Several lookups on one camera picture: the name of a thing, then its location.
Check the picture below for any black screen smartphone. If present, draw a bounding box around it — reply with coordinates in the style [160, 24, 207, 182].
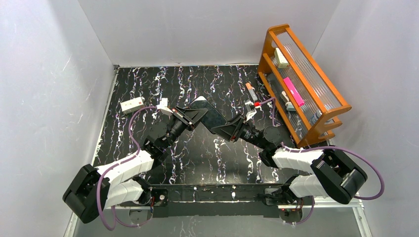
[189, 96, 227, 130]

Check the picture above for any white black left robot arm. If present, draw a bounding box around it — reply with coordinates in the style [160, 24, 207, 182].
[62, 107, 208, 230]

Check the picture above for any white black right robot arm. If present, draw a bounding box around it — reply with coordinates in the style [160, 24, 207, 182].
[211, 116, 368, 204]

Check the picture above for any orange grey marker pen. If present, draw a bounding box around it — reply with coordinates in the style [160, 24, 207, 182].
[245, 82, 258, 101]

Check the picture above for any white grey small device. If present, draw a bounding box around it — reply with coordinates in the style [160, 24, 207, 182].
[280, 91, 296, 112]

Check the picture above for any white red small box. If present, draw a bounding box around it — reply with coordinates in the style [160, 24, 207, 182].
[120, 97, 145, 115]

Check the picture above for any pink flat box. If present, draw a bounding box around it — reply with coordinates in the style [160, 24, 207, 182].
[283, 77, 305, 107]

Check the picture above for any orange wooden shelf rack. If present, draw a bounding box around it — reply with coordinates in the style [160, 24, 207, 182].
[257, 24, 352, 148]

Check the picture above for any cream white box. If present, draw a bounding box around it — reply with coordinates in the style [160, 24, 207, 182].
[273, 48, 290, 69]

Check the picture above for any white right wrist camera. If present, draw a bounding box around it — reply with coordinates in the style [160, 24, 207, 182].
[245, 100, 260, 121]

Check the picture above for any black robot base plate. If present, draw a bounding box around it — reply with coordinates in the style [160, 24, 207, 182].
[129, 183, 303, 223]

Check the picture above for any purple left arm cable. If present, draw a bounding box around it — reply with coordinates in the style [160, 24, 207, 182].
[96, 105, 160, 231]

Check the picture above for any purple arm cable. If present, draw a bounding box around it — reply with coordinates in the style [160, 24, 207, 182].
[96, 105, 160, 231]
[258, 96, 385, 226]

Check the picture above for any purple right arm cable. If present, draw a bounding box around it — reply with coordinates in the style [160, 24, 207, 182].
[258, 96, 385, 226]

